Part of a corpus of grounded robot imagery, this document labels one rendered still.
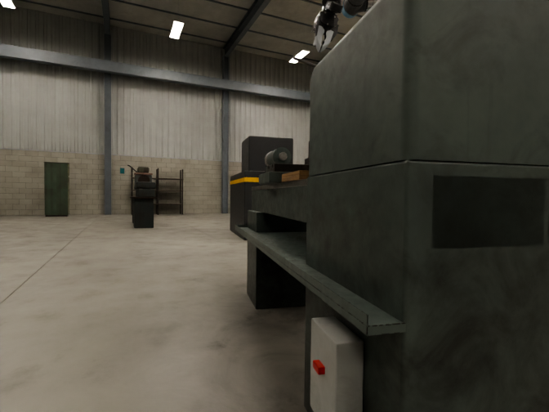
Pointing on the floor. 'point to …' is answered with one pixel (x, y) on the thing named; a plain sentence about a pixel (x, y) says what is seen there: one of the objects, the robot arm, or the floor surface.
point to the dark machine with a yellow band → (250, 172)
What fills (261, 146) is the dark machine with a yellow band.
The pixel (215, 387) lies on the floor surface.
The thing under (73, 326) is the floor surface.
